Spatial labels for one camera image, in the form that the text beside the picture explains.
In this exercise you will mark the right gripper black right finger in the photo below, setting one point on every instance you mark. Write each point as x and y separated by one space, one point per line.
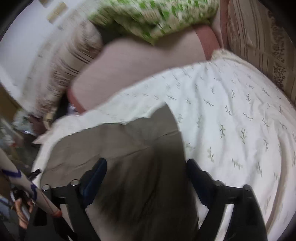
246 222

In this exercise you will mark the white leaf-print duvet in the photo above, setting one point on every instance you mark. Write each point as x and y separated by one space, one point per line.
234 122

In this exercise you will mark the green patterned blanket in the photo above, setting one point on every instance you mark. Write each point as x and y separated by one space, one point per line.
152 20

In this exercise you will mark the left forearm patterned sleeve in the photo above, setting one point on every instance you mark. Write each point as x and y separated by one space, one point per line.
47 205

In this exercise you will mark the striped floral beige pillow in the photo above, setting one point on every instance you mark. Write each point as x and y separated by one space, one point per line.
64 54

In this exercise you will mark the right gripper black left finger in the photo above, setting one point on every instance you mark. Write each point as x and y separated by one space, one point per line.
77 196

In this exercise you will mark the person's left hand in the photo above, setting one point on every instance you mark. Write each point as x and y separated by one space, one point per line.
22 219

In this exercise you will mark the olive quilted puffer jacket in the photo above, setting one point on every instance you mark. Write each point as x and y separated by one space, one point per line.
145 194

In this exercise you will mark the pink bed sheet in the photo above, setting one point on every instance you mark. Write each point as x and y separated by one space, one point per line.
126 60

